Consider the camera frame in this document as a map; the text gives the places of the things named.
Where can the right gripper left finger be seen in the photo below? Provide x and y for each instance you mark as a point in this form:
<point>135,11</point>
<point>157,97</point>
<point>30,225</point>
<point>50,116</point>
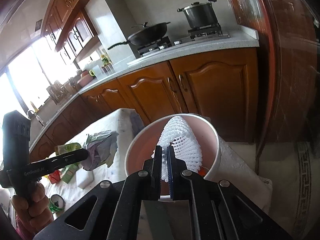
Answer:
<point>110,210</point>

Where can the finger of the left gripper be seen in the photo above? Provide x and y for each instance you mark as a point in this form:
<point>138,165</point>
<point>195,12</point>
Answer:
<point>54,167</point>
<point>70,158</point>

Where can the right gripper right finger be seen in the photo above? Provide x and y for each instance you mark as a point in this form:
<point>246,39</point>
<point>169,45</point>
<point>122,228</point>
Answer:
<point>218,210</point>

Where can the dark red snack bag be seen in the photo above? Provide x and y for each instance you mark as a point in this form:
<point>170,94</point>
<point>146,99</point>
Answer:
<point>54,177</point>

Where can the green milk carton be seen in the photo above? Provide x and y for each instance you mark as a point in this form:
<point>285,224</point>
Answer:
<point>68,172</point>

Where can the grey plastic wrapper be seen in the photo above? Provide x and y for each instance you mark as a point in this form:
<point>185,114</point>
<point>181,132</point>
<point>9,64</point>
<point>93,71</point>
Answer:
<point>102,147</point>

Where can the green drink pouch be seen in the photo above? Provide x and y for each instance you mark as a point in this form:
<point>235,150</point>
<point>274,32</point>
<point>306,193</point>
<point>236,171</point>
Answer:
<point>66,148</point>

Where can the white foam fruit net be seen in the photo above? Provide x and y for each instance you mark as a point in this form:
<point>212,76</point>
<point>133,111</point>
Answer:
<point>178,134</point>

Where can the kitchen faucet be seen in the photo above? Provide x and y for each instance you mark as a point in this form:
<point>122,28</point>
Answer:
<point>32,115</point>

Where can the pink white trash bin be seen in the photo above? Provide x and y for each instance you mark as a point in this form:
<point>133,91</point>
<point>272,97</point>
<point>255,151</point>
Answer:
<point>143,146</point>

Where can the person's left hand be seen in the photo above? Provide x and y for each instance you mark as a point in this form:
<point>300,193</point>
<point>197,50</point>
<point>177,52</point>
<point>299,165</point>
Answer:
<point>32,218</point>

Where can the floral white tablecloth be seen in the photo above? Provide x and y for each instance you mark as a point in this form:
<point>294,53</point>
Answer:
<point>119,143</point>

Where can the crushed green can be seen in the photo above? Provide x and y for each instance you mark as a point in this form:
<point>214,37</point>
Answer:
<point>56,203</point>

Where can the dish rack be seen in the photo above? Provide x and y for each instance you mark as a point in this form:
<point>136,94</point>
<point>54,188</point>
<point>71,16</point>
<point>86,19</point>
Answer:
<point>58,92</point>

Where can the pink basin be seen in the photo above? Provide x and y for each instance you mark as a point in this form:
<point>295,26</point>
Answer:
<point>85,78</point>

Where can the seasoning bottles group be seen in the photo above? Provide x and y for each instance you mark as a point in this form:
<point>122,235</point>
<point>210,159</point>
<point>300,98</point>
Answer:
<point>107,65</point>

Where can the upper wooden cabinets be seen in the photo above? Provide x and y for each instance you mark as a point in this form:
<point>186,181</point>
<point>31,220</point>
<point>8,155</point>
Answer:
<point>67,28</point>

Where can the black wok with lid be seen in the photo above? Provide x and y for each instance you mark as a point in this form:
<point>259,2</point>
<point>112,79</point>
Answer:
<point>145,36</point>

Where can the gas stove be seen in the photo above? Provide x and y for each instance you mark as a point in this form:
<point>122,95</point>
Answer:
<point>210,32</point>

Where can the black stock pot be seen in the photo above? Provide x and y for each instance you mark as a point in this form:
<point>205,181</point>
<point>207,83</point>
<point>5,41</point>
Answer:
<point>199,14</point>

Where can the glass display cabinet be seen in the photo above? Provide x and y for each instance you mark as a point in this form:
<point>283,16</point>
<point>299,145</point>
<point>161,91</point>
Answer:
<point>288,59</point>

